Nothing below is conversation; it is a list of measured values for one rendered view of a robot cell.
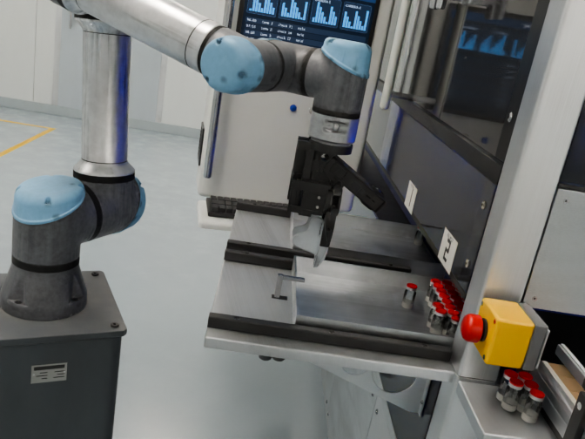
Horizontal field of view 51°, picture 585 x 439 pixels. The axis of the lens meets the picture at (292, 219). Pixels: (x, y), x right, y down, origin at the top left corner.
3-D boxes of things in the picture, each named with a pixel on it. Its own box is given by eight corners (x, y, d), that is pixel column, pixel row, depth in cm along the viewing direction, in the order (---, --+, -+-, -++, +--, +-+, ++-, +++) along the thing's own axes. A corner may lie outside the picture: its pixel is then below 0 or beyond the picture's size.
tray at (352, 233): (419, 239, 160) (421, 226, 159) (443, 280, 136) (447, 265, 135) (290, 218, 158) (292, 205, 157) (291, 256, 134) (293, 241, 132)
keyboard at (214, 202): (333, 214, 193) (334, 207, 193) (344, 230, 180) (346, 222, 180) (205, 200, 185) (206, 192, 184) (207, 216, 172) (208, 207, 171)
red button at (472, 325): (480, 335, 91) (487, 311, 89) (489, 349, 87) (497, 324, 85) (455, 332, 90) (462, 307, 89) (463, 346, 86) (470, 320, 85)
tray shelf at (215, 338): (413, 239, 166) (414, 233, 165) (499, 389, 99) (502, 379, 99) (236, 211, 163) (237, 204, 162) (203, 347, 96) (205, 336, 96)
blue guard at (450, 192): (348, 111, 283) (356, 71, 278) (468, 293, 99) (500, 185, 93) (347, 111, 283) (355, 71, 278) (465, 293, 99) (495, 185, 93)
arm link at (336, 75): (332, 37, 97) (382, 46, 94) (319, 105, 101) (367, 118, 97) (311, 34, 90) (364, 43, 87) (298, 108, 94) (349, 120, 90)
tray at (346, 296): (453, 295, 128) (456, 280, 127) (493, 362, 103) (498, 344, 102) (291, 271, 126) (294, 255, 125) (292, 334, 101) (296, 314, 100)
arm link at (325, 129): (357, 114, 99) (363, 123, 92) (351, 142, 101) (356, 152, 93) (311, 106, 99) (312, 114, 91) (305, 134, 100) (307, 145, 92)
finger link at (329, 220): (317, 239, 102) (326, 189, 99) (327, 240, 102) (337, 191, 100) (318, 249, 98) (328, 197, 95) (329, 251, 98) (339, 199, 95)
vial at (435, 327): (440, 330, 111) (446, 307, 110) (442, 336, 109) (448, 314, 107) (427, 328, 111) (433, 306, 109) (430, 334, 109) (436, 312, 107)
